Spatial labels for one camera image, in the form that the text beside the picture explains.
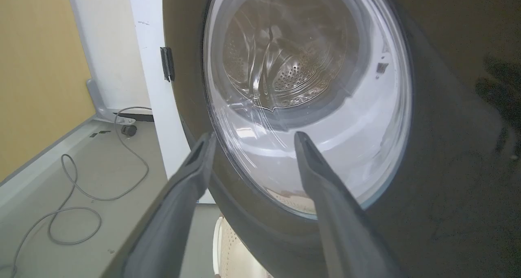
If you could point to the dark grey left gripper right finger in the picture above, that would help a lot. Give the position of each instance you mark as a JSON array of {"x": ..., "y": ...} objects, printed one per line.
[{"x": 338, "y": 217}]

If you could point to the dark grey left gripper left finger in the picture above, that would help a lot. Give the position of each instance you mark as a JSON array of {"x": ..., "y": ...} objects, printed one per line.
[{"x": 171, "y": 221}]

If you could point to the dark washing machine door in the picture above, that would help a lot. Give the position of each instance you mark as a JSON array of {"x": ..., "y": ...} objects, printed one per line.
[{"x": 439, "y": 156}]

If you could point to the white washing machine body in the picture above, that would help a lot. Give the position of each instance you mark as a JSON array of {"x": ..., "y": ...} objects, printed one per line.
[{"x": 156, "y": 86}]

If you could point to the black door hinge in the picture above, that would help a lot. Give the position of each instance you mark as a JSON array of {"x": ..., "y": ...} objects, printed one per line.
[{"x": 167, "y": 64}]

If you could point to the white laundry basket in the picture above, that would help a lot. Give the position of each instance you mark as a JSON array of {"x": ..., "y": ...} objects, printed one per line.
[{"x": 234, "y": 253}]

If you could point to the black caster wheel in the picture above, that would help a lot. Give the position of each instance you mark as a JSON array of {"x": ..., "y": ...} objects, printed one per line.
[{"x": 128, "y": 130}]

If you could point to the grey metal stand leg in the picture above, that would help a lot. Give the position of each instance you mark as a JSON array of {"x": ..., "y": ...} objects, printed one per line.
[{"x": 99, "y": 103}]

